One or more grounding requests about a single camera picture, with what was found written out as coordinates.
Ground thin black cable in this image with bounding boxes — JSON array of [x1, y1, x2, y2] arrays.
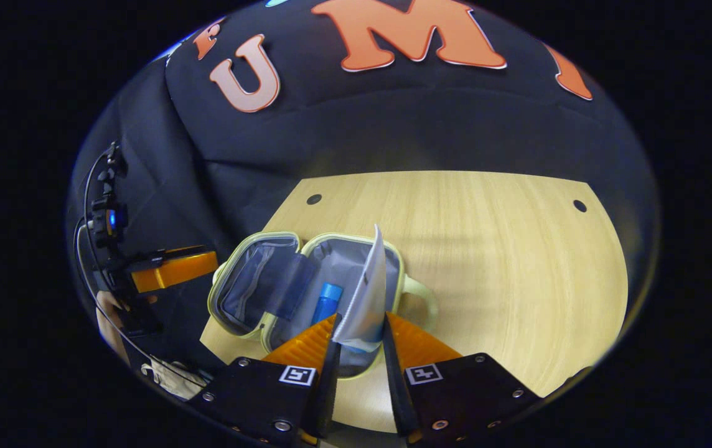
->
[[73, 149, 207, 388]]

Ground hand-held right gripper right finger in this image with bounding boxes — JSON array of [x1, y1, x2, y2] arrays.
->
[[383, 311, 543, 446]]

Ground white and blue tube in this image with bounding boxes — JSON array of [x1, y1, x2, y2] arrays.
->
[[331, 224, 389, 354]]

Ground white cloth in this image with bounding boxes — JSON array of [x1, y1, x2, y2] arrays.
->
[[140, 356, 208, 400]]

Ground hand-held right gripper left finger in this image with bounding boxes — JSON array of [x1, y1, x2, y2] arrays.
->
[[188, 313, 342, 446]]

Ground pale yellow suitcase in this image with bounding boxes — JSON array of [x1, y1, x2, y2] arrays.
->
[[207, 231, 439, 380]]

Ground clear bottle with blue cap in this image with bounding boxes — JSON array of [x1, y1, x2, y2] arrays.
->
[[311, 283, 344, 327]]

